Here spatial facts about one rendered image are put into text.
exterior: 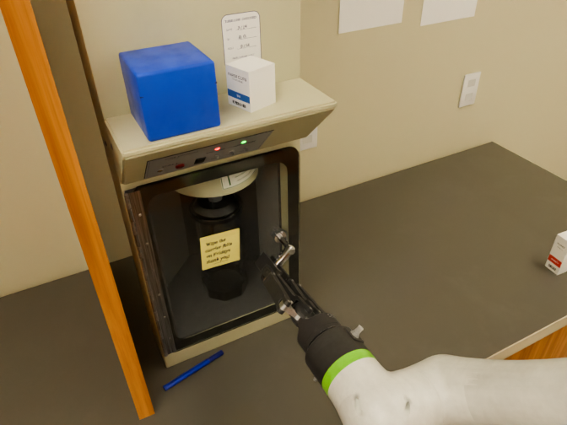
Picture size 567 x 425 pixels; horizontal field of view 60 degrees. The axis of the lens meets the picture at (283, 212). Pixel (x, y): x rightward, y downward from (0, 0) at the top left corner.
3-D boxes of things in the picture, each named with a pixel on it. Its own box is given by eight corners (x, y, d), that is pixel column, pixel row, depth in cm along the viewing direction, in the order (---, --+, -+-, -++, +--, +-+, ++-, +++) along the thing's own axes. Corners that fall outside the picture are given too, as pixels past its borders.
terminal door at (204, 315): (166, 352, 100) (126, 188, 77) (298, 301, 111) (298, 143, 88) (168, 355, 100) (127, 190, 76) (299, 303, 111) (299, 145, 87)
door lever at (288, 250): (258, 269, 99) (250, 266, 97) (288, 234, 97) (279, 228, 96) (270, 286, 95) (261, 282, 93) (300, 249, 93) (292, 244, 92)
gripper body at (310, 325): (356, 333, 82) (326, 298, 89) (326, 321, 76) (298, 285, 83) (328, 365, 83) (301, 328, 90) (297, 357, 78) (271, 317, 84)
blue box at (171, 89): (131, 115, 70) (117, 51, 65) (197, 100, 74) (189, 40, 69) (149, 143, 63) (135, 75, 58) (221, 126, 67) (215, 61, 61)
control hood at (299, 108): (116, 178, 75) (101, 118, 69) (301, 131, 87) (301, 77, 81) (135, 217, 67) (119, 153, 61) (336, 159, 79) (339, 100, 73)
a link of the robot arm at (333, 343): (307, 392, 73) (341, 400, 80) (357, 336, 72) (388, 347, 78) (288, 363, 78) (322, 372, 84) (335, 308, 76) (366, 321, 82)
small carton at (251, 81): (228, 103, 73) (224, 63, 69) (253, 94, 76) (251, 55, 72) (251, 113, 70) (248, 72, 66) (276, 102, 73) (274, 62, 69)
